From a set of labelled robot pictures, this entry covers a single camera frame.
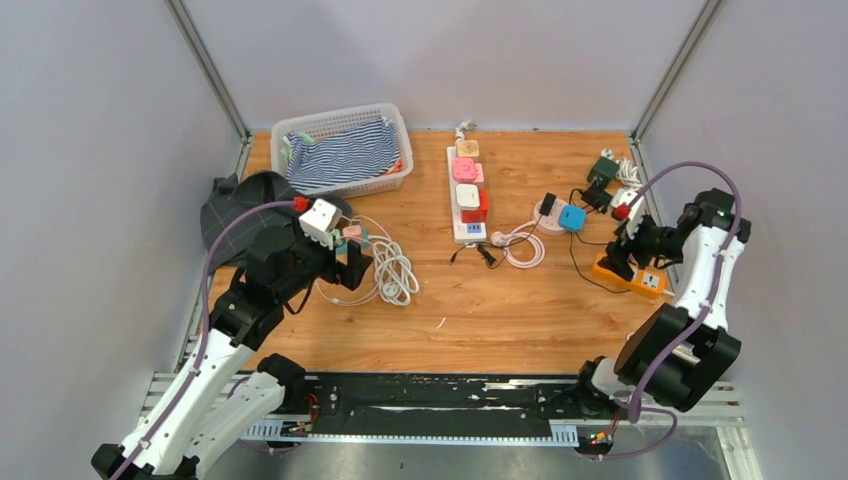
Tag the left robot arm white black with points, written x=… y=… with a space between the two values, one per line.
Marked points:
x=185 y=434

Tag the small black charger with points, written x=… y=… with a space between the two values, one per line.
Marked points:
x=547 y=204

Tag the beige round-pattern plug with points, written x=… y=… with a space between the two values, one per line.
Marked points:
x=467 y=148

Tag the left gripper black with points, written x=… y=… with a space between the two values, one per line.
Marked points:
x=350 y=273

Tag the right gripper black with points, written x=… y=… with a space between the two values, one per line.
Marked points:
x=618 y=253

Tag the salmon plug adapter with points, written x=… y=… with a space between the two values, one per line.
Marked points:
x=355 y=233

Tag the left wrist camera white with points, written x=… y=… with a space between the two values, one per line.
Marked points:
x=320 y=221

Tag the black power adapter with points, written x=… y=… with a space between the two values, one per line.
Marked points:
x=596 y=198

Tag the teal power strip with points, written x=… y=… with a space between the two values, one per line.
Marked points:
x=342 y=244

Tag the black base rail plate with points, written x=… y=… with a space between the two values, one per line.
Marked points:
x=439 y=408

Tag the dark green plug adapter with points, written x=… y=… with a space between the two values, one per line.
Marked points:
x=602 y=172

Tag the dark grey plaid cloth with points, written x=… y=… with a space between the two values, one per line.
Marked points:
x=229 y=198

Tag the pink plug adapter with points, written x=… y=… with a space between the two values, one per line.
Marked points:
x=466 y=170

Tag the white plug adapter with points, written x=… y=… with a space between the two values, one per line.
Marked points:
x=466 y=196

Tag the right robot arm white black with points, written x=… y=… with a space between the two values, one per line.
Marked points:
x=678 y=354

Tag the long white power strip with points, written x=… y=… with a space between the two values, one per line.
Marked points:
x=463 y=233

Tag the orange power strip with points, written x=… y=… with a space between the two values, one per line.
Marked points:
x=649 y=283

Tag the blue plug adapter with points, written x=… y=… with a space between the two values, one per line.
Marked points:
x=572 y=218

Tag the blue white striped cloth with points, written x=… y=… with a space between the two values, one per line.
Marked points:
x=365 y=152

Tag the red plug adapter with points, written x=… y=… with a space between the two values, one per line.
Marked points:
x=479 y=214

